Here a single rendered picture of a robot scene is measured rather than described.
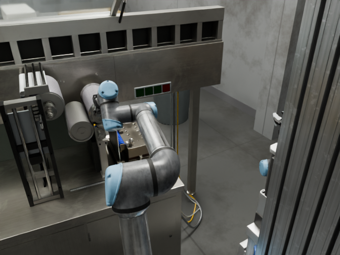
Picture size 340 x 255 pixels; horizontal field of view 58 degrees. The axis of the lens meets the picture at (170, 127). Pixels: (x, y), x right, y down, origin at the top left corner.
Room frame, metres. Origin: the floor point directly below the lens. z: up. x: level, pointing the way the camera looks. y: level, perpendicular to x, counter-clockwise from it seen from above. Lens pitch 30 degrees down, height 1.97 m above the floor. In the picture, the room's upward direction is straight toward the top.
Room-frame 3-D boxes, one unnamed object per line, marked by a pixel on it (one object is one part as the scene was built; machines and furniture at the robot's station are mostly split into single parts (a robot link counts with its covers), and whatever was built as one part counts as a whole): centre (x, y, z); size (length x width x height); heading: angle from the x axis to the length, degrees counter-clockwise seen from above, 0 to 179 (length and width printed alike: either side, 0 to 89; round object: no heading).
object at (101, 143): (1.34, 0.35, 1.05); 0.06 x 0.05 x 0.31; 23
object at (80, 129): (1.46, 0.49, 1.18); 0.26 x 0.12 x 0.12; 23
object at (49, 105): (1.27, 0.56, 1.34); 0.06 x 0.06 x 0.06; 23
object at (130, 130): (1.61, 0.24, 1.00); 0.40 x 0.16 x 0.06; 23
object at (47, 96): (1.41, 0.62, 1.34); 0.25 x 0.14 x 0.14; 23
